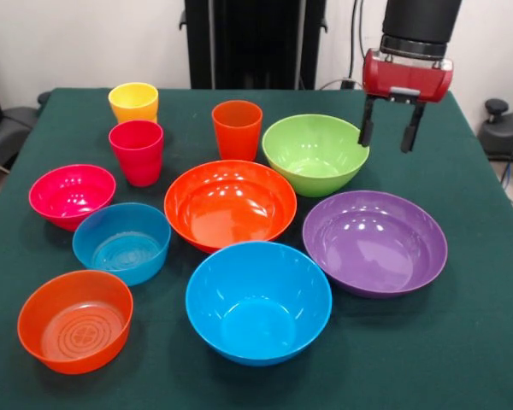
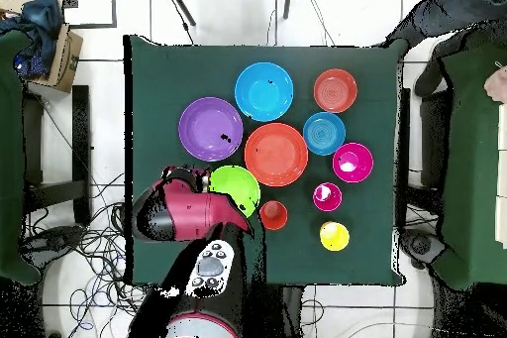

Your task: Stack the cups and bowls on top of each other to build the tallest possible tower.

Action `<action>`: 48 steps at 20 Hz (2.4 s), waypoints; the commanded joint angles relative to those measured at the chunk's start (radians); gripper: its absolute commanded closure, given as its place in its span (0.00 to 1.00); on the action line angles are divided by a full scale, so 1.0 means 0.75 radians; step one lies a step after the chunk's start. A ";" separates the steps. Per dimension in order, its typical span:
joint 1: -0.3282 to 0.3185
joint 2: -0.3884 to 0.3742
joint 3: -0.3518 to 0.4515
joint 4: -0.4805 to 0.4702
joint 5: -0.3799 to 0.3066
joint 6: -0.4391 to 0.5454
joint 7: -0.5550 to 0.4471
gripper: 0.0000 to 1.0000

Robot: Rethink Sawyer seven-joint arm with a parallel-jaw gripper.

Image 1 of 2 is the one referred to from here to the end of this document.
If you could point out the large blue bowl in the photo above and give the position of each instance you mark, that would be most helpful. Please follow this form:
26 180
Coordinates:
256 316

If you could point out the purple bowl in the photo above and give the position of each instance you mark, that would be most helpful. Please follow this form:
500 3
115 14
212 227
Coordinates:
367 247

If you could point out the dark green tablecloth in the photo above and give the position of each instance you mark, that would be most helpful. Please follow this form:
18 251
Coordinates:
410 341

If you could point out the pink bowl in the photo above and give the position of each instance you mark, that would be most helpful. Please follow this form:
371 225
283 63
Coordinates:
68 196

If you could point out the orange cup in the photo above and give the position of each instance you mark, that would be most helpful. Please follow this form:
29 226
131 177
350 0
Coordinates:
237 141

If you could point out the yellow cup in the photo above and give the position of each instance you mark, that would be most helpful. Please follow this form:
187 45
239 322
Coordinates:
132 104

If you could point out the small orange bowl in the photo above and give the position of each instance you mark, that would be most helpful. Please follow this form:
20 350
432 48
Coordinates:
77 333

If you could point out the pink cup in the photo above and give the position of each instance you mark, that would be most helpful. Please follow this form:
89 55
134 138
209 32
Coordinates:
139 162

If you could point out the dark grey stand base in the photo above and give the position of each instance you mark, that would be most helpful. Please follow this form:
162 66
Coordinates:
504 132
8 128

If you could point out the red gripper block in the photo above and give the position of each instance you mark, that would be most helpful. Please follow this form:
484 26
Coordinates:
406 79

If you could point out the green bowl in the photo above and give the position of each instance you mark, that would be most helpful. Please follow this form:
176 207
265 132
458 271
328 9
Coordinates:
312 171

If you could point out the small blue bowl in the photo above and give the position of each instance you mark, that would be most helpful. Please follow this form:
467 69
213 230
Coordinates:
124 239

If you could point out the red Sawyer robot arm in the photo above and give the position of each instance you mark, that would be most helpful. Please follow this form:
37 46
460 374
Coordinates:
419 21

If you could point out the large orange bowl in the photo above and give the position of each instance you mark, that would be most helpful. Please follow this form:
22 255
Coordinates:
222 213

